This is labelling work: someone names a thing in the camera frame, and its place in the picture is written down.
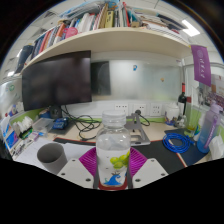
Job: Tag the shelf unit with books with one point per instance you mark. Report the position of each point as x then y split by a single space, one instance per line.
116 40

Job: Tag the white paper with handwriting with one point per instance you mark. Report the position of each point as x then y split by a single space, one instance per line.
28 151

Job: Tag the black computer monitor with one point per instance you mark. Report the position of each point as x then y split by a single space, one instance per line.
56 80

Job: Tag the grey ribbed mug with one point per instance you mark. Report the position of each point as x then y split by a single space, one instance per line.
51 158

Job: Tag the grey metal laptop stand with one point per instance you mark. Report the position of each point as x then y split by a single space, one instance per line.
138 136

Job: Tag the clear plastic box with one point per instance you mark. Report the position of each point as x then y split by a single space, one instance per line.
42 125

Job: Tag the white tissue pack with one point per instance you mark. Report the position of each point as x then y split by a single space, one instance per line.
217 148

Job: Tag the dark wine bottle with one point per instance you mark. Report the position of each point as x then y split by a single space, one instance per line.
182 100

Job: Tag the dark blue pad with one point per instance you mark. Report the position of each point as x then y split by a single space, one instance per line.
191 158

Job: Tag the white tissue packs bundle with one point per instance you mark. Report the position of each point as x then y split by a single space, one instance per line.
22 126

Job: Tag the clear plastic water bottle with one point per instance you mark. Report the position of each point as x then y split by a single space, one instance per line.
113 146

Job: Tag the purple hanging banner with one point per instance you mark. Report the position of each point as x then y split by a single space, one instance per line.
201 65

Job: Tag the black desk mat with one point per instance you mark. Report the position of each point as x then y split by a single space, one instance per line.
156 156

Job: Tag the white jar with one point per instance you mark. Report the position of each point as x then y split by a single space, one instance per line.
172 112

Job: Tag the large blank white paper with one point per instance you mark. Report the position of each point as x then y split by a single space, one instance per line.
80 150

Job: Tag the white wall socket row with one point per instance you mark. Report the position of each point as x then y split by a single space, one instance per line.
138 109

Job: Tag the blue circuit board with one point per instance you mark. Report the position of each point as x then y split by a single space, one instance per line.
60 124

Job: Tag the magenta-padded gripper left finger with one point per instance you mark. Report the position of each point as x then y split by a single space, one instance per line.
75 172

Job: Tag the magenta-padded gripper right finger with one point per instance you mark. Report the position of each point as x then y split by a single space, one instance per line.
150 171

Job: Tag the purple translucent drink bottle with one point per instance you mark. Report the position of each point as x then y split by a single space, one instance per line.
208 133

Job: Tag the blue tissue box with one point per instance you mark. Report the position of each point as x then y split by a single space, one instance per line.
10 140

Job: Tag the ceiling lights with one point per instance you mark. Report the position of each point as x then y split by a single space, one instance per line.
190 28

